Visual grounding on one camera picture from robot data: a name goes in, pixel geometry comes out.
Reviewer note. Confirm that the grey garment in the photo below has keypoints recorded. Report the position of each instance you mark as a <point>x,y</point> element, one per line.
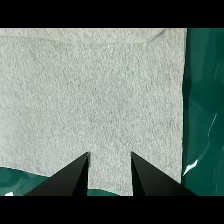
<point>93,96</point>

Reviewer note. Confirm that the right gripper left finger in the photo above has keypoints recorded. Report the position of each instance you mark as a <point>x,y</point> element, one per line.
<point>71,181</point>

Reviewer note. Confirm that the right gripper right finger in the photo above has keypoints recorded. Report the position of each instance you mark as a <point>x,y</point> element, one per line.
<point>150,181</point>

